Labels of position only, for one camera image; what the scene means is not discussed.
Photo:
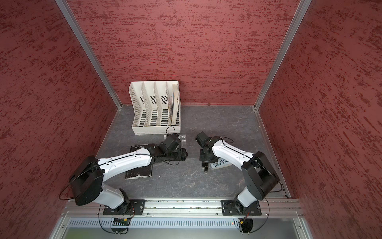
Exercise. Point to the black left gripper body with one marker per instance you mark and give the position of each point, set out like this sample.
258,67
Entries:
176,155

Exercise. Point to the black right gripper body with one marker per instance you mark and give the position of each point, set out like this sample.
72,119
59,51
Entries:
204,157

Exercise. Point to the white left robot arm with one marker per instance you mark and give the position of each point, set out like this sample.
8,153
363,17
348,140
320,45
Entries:
88,181

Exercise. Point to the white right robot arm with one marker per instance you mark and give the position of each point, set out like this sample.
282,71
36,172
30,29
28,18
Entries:
259,175

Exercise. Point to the clear acrylic lipstick organizer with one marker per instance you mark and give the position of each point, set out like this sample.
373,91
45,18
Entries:
183,139

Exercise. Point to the white perforated file organizer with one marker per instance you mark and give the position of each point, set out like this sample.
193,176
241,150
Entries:
157,107

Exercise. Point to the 143-Storey Treehouse book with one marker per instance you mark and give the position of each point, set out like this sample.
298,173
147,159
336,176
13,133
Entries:
221,163

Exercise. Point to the black Maugham paperback book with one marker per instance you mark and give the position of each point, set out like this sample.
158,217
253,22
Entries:
141,172

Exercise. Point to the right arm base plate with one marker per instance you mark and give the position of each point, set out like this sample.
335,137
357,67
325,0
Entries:
235,208

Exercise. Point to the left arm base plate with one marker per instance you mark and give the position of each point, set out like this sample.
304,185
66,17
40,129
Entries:
134,207

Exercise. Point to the aluminium mounting rail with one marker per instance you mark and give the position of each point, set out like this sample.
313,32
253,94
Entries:
194,208

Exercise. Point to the left aluminium corner post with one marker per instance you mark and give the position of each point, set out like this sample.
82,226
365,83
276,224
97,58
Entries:
79,34

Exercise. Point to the aluminium corner post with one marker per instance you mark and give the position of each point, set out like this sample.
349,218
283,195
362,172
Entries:
79,34
288,38

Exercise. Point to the right aluminium corner post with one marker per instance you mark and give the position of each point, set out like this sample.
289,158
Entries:
288,38

